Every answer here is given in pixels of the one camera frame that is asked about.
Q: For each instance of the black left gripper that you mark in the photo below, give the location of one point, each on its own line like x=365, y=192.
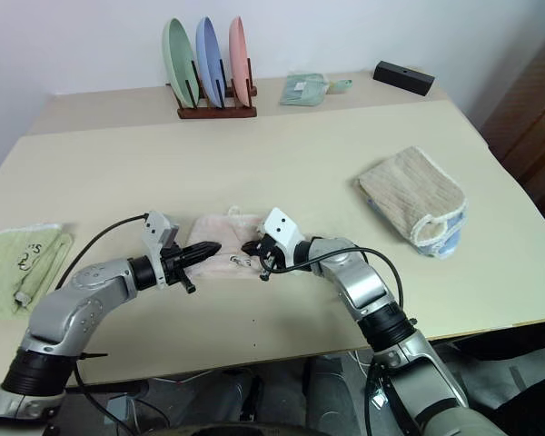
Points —
x=172, y=263

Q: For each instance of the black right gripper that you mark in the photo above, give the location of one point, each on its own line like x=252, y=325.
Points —
x=270, y=254

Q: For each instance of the pink embroidered towel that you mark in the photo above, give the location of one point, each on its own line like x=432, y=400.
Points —
x=213, y=229

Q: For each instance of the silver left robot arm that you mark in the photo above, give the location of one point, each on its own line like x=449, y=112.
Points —
x=63, y=309

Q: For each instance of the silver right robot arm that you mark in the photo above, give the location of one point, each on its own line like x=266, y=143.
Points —
x=359, y=281

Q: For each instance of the beige ribbed towel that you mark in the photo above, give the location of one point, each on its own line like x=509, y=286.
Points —
x=409, y=191

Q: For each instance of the green embroidered towel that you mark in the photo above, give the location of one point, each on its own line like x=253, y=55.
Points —
x=4, y=281

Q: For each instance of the beige and blue cloth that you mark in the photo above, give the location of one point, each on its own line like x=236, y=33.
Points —
x=454, y=231

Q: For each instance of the dark wooden plate rack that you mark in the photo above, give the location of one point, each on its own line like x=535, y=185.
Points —
x=218, y=113

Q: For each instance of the folded mint green cloth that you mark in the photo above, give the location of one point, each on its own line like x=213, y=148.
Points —
x=302, y=91

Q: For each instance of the dark grey rounded shape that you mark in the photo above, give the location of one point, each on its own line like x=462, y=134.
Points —
x=331, y=395

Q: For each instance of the small mint green hook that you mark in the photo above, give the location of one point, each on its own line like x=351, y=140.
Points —
x=340, y=86

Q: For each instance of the pink plate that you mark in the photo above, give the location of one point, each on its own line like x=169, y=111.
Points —
x=238, y=59

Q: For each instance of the green plate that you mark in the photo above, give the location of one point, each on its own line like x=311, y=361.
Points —
x=177, y=63

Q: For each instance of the blue plate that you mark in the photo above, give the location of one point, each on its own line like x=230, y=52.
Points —
x=209, y=59

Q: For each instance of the black rectangular box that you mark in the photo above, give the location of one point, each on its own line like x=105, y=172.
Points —
x=404, y=77

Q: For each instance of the dark brown cabinet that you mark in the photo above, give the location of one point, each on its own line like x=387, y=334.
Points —
x=536, y=127

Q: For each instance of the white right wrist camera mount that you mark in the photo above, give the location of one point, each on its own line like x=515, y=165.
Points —
x=279, y=227

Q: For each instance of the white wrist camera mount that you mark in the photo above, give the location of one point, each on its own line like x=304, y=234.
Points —
x=154, y=224
x=279, y=227

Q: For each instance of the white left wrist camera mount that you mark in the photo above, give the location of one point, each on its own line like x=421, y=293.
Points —
x=154, y=224

